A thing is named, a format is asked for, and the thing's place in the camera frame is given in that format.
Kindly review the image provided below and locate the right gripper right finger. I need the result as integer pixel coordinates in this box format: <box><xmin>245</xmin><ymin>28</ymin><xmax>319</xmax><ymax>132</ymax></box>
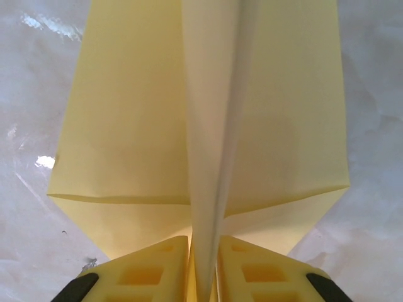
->
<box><xmin>216</xmin><ymin>235</ymin><xmax>351</xmax><ymax>302</ymax></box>

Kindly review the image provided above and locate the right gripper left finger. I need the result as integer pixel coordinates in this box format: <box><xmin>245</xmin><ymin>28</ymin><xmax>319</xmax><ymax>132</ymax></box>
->
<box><xmin>52</xmin><ymin>235</ymin><xmax>192</xmax><ymax>302</ymax></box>

